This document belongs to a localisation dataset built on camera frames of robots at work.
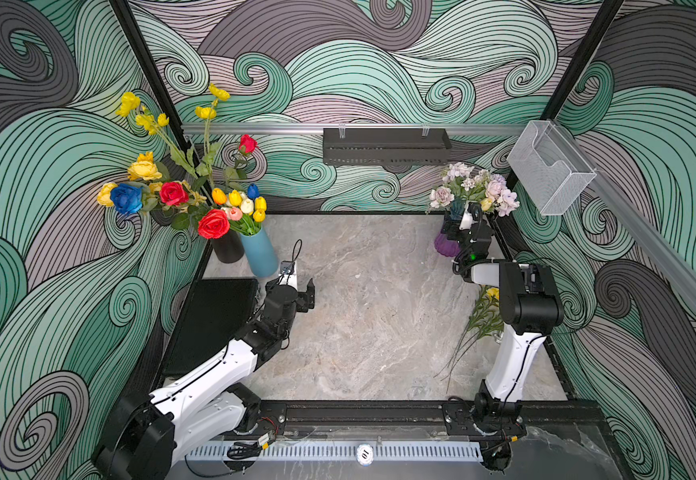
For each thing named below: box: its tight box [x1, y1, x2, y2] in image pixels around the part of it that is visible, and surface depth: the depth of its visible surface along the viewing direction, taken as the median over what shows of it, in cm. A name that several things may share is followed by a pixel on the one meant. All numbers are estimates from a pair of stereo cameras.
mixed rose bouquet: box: [97, 85, 257, 240], surface depth 76 cm
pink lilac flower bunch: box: [429, 162, 520, 217], surface depth 89 cm
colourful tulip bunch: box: [211, 183, 267, 235], surface depth 81 cm
